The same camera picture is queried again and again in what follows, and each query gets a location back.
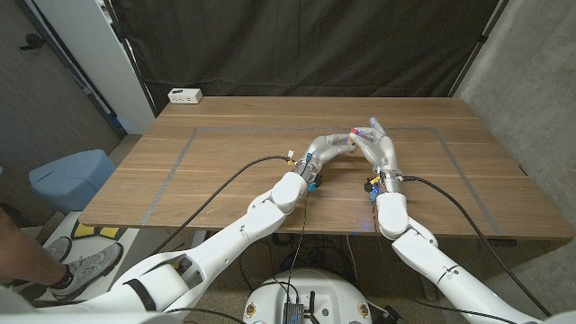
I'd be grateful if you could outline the black backdrop stand pole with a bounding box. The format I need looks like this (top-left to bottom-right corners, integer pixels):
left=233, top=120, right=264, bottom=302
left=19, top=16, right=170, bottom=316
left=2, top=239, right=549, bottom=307
left=447, top=0, right=512, bottom=98
left=102, top=0, right=158, bottom=119

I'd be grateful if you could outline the bare person leg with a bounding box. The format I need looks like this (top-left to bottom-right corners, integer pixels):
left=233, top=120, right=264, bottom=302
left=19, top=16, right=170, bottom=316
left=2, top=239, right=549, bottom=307
left=0, top=206, right=73, bottom=290

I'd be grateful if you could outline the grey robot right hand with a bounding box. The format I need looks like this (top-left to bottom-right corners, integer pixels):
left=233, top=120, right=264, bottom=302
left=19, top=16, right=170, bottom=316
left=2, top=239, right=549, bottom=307
left=348, top=116, right=404, bottom=195

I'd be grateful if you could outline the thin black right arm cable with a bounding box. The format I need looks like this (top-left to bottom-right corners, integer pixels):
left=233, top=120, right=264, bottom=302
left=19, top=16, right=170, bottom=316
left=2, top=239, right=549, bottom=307
left=371, top=197, right=518, bottom=324

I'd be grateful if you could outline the black backdrop curtain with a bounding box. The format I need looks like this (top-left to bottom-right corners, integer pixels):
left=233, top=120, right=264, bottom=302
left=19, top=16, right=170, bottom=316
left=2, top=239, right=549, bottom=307
left=110, top=0, right=509, bottom=113

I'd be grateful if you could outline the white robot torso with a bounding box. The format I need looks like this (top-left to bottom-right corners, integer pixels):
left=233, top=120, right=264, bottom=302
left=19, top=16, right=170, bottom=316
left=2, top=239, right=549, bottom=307
left=242, top=268, right=374, bottom=324

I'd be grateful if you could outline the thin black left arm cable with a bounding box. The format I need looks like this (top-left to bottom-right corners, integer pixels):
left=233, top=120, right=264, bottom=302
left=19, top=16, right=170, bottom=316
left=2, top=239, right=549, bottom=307
left=285, top=188, right=311, bottom=324

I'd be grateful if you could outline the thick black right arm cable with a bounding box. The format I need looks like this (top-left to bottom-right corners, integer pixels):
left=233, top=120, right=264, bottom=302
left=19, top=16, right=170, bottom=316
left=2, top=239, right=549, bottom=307
left=400, top=175, right=553, bottom=317

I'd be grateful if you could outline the white table leg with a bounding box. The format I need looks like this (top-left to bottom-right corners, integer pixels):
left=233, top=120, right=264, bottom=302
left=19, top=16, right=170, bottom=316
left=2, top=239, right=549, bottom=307
left=189, top=230, right=209, bottom=251

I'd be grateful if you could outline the black floor cable bundle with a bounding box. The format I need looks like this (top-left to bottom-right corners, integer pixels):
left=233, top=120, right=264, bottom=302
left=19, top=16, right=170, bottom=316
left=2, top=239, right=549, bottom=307
left=238, top=232, right=359, bottom=293

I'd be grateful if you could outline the large wooden board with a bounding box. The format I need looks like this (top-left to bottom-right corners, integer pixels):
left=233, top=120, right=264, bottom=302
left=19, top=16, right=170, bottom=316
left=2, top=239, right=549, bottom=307
left=139, top=126, right=503, bottom=238

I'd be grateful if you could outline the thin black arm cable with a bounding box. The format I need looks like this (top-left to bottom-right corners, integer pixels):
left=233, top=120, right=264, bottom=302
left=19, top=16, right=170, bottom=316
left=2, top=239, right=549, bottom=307
left=285, top=188, right=311, bottom=324
left=371, top=197, right=518, bottom=324

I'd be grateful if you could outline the person's leg and shoe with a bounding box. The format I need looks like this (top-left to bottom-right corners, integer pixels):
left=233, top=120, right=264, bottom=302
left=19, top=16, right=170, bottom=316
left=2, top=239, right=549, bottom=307
left=13, top=211, right=168, bottom=302

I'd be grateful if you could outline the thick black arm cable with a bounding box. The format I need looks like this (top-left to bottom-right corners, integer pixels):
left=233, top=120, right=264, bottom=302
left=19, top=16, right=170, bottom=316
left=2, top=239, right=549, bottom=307
left=400, top=175, right=553, bottom=317
left=150, top=155, right=293, bottom=257

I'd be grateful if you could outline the black door handle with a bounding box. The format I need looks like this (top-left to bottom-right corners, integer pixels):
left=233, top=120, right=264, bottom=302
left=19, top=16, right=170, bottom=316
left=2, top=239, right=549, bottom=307
left=18, top=33, right=46, bottom=51

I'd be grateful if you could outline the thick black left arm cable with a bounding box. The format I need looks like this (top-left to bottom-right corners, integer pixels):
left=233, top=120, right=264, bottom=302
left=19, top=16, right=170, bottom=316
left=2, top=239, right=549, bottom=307
left=150, top=155, right=293, bottom=257

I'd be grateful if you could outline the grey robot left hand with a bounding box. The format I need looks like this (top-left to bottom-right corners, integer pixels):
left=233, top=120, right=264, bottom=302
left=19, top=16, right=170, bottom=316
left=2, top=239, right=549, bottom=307
left=294, top=132, right=361, bottom=184

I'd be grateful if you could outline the grey table leg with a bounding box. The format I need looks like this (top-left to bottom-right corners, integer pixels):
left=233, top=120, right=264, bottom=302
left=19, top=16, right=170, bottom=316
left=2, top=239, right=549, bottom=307
left=420, top=274, right=438, bottom=302

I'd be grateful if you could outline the grey sneaker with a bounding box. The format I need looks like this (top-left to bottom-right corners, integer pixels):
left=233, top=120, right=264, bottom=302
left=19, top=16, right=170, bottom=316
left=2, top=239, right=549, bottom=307
left=48, top=241, right=124, bottom=298
left=38, top=236, right=74, bottom=266

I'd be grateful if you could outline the light blue stool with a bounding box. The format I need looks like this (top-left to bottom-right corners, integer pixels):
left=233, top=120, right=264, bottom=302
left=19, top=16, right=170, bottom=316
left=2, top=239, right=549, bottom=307
left=29, top=148, right=117, bottom=215

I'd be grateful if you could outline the white power strip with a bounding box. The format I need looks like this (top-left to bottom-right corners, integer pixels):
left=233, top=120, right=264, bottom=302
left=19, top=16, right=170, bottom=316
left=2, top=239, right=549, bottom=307
left=166, top=87, right=203, bottom=105

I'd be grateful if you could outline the grey box on torso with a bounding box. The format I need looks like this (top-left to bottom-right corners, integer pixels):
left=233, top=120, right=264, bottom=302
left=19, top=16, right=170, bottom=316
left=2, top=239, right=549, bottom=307
left=282, top=301, right=306, bottom=324

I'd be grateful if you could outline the white floor cable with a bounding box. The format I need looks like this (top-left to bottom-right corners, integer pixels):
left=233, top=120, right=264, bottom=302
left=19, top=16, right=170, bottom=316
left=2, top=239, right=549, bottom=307
left=345, top=234, right=359, bottom=285

